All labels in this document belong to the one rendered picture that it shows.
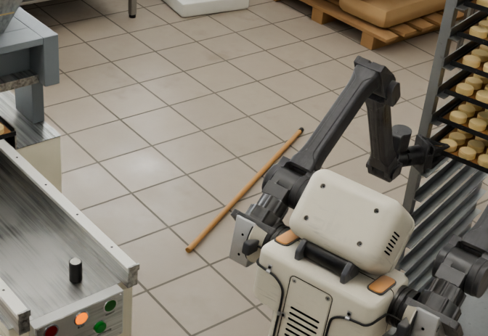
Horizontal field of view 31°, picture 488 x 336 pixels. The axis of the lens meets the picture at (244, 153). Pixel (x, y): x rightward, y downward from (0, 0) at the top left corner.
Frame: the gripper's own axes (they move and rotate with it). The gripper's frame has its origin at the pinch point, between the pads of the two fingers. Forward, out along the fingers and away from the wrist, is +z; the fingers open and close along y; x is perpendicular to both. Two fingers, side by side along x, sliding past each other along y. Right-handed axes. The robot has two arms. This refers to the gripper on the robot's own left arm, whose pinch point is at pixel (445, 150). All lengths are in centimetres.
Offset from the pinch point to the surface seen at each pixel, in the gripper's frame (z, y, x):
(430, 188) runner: 4.2, -19.4, 7.8
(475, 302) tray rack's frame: 42, -81, 13
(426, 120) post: -4.9, 7.9, 5.5
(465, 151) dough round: 4.4, 1.0, -3.3
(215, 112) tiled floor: 11, -97, 199
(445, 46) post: -4.5, 31.7, 4.8
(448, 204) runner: 23.5, -37.4, 19.8
